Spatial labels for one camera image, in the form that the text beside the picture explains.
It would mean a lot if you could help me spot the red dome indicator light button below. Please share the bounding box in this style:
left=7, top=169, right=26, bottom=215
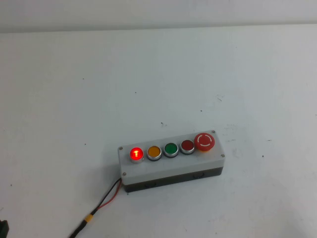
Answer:
left=130, top=147, right=144, bottom=164

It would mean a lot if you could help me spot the grey push button switch box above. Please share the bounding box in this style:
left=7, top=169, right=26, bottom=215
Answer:
left=117, top=130, right=226, bottom=193

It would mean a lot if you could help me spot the red mushroom emergency stop button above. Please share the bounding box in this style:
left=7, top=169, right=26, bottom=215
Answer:
left=194, top=133, right=215, bottom=152

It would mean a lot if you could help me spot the green round push button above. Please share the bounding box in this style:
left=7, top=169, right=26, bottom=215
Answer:
left=163, top=142, right=179, bottom=158

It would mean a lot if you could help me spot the yellow round push button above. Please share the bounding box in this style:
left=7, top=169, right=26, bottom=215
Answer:
left=146, top=145, right=162, bottom=162

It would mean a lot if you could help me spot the dark red round push button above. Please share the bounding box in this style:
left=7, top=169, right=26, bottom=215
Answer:
left=180, top=139, right=195, bottom=155

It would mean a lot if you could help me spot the red black power cable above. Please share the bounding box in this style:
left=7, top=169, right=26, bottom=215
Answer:
left=68, top=177, right=124, bottom=238

